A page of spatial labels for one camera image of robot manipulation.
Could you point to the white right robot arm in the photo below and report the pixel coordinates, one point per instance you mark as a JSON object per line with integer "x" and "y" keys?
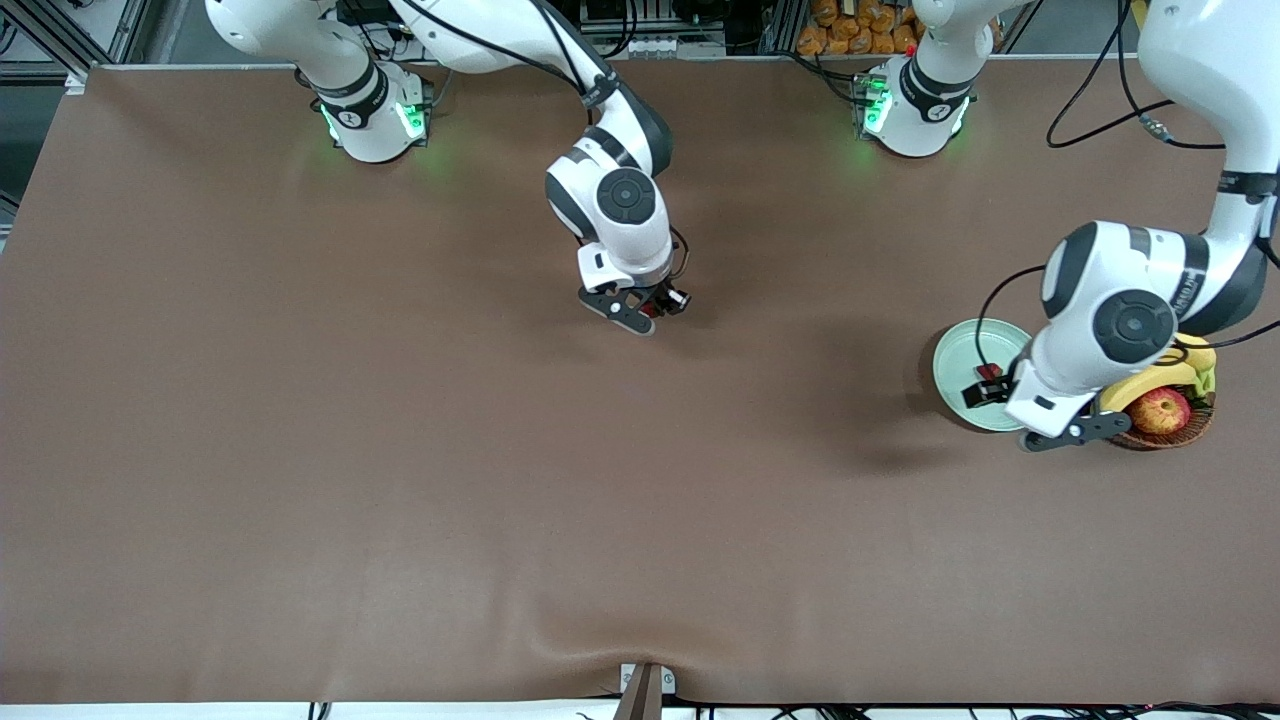
{"x": 625, "y": 200}

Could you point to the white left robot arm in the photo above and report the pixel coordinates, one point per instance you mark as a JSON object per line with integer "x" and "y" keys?
{"x": 1120, "y": 300}

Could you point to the light green round plate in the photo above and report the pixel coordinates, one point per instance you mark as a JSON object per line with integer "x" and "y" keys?
{"x": 955, "y": 365}

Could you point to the red yellow apple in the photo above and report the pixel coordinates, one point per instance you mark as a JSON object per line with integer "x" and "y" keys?
{"x": 1160, "y": 412}

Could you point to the yellow banana bunch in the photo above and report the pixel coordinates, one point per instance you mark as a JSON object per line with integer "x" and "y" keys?
{"x": 1190, "y": 375}

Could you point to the brown wicker basket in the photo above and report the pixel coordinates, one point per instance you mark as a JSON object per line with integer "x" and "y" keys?
{"x": 1190, "y": 430}

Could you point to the electronics unit with connectors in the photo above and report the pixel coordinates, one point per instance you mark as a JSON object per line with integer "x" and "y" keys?
{"x": 650, "y": 45}

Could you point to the large table cover mat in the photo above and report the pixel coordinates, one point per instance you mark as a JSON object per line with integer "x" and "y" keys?
{"x": 640, "y": 550}

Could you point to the orange bread bun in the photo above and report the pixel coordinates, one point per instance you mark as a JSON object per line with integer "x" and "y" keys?
{"x": 905, "y": 38}
{"x": 826, "y": 10}
{"x": 882, "y": 18}
{"x": 811, "y": 40}
{"x": 862, "y": 42}

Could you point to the metal bracket with pole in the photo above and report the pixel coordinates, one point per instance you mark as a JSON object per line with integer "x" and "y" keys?
{"x": 645, "y": 695}

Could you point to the aluminium frame profile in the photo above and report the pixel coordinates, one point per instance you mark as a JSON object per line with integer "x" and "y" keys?
{"x": 132, "y": 25}

